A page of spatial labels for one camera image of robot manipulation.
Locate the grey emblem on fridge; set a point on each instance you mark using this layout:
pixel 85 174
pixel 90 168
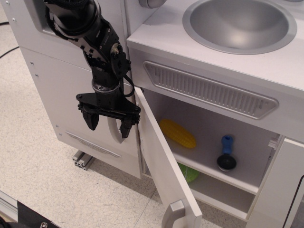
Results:
pixel 93 145

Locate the green toy lettuce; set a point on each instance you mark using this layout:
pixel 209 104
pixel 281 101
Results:
pixel 189 174

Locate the aluminium extrusion bar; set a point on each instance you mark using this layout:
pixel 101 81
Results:
pixel 83 160

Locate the yellow toy corn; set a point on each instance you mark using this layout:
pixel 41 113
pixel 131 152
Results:
pixel 177 133

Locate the grey cabinet door handle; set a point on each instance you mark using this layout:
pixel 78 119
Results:
pixel 174 211

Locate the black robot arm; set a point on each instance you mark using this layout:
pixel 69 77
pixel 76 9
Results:
pixel 81 23

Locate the grey fridge door handle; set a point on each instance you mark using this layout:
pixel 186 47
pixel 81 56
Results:
pixel 114 130

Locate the blue handled black utensil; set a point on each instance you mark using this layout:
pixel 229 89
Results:
pixel 226 162

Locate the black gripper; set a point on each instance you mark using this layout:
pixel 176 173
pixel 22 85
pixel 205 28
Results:
pixel 93 105

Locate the white cabinet door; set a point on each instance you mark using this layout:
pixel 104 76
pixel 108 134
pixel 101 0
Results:
pixel 279 199
pixel 168 178

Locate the grey vent panel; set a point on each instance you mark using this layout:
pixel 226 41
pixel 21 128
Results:
pixel 244 102

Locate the aluminium frame rail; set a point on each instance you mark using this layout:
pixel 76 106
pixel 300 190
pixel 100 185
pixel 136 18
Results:
pixel 8 207

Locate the white toy kitchen cabinet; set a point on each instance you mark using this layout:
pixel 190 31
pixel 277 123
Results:
pixel 279 74

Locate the silver sink bowl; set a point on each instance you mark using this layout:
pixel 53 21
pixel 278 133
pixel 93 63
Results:
pixel 242 27

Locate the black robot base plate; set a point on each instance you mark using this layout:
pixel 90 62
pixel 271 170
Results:
pixel 32 219

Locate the grey round knob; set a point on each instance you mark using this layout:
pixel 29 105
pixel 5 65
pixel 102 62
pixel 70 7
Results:
pixel 151 4

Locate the grey recessed dispenser panel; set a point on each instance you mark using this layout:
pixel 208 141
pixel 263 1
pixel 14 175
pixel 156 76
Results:
pixel 37 12

